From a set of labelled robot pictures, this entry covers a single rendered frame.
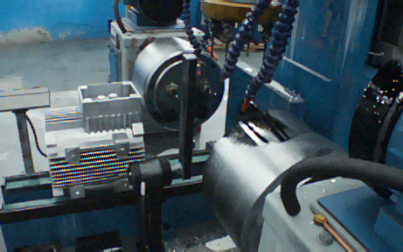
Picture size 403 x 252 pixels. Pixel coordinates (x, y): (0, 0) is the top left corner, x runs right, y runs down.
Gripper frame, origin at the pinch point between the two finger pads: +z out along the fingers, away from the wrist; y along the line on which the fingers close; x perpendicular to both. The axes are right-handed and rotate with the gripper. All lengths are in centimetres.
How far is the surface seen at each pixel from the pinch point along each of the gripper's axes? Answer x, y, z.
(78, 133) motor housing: 30.8, 35.7, -12.8
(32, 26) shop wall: -48, -490, 186
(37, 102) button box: 20.1, 9.4, -6.0
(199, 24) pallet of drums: 199, -408, 239
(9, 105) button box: 13.1, 9.2, -8.3
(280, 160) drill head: 60, 65, -18
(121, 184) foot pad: 35, 43, -2
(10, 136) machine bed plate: -1.1, -16.1, 20.3
